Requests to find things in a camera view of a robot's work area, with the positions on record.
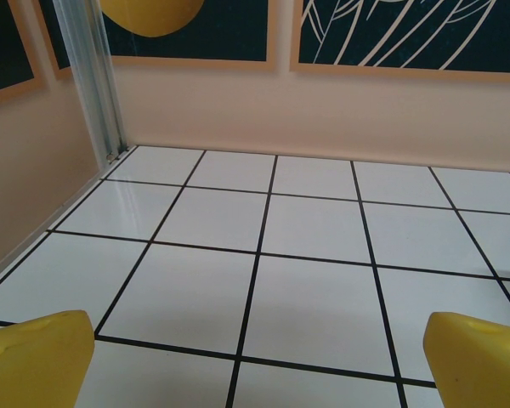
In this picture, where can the aluminium left corner post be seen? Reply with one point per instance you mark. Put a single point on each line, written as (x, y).
(93, 85)

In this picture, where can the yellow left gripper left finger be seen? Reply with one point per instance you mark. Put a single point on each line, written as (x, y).
(34, 365)

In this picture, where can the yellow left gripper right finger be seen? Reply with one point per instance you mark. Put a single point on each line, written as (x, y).
(480, 370)

